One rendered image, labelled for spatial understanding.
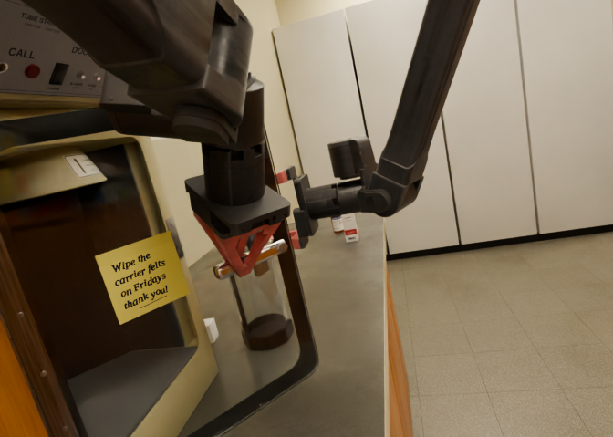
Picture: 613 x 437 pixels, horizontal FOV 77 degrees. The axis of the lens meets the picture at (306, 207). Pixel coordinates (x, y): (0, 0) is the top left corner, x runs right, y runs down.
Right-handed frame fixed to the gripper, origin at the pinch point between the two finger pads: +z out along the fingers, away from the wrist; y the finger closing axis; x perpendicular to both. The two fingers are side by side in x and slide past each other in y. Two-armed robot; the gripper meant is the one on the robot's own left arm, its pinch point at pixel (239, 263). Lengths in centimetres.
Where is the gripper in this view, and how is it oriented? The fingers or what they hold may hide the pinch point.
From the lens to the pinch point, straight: 43.4
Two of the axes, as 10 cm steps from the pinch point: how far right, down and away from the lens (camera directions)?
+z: -0.5, 8.6, 5.2
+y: 6.2, 4.3, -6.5
